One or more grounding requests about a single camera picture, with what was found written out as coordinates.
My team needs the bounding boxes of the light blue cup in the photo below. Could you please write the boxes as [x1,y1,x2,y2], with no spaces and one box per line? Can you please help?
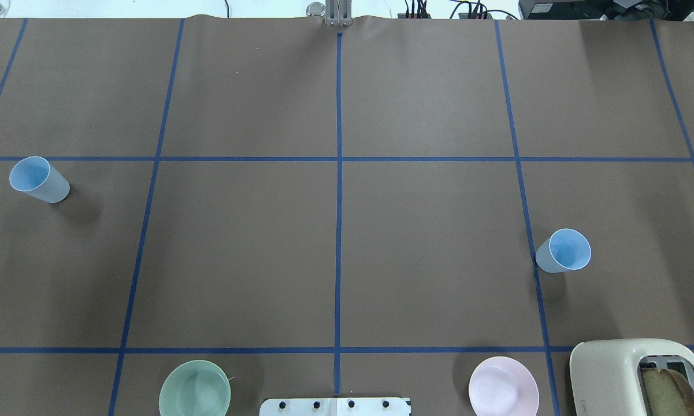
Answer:
[535,228,592,273]
[9,156,71,203]

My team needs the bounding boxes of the metal table clamp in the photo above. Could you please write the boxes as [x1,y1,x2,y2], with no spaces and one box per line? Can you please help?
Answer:
[306,0,354,27]

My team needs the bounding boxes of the pink bowl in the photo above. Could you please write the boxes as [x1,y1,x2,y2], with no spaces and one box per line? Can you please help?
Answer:
[468,356,540,415]

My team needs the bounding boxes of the green bowl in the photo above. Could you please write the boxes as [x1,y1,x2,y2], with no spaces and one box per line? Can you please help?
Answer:
[158,360,232,415]

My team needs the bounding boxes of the cream toaster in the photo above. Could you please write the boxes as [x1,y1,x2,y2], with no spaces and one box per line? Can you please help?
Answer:
[569,338,694,415]

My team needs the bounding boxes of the black electronics box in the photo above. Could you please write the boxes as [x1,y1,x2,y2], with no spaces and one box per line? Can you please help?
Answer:
[518,1,694,21]

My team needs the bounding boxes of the bread slice in toaster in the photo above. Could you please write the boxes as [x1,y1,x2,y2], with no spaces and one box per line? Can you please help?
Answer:
[641,368,694,415]

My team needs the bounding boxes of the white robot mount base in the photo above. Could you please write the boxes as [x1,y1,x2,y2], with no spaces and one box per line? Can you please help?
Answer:
[259,397,412,415]

